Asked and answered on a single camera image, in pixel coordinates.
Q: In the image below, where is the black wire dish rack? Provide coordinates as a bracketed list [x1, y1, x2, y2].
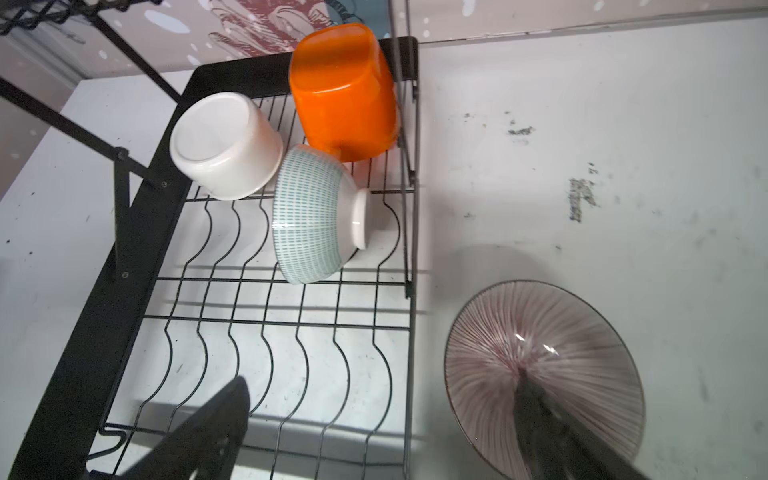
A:
[1, 1, 421, 479]

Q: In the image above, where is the striped patterned bowl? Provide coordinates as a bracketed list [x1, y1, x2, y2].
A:
[444, 280, 646, 479]

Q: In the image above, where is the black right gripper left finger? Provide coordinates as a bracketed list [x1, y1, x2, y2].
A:
[121, 376, 250, 479]

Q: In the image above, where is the white ceramic bowl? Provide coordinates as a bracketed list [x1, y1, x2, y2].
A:
[169, 92, 284, 201]

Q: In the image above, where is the orange glass bowl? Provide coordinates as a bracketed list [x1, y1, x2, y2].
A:
[289, 23, 399, 162]

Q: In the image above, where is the light green glazed bowl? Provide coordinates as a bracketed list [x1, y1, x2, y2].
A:
[272, 144, 371, 284]

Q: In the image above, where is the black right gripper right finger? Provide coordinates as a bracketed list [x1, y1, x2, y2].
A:
[513, 370, 646, 479]

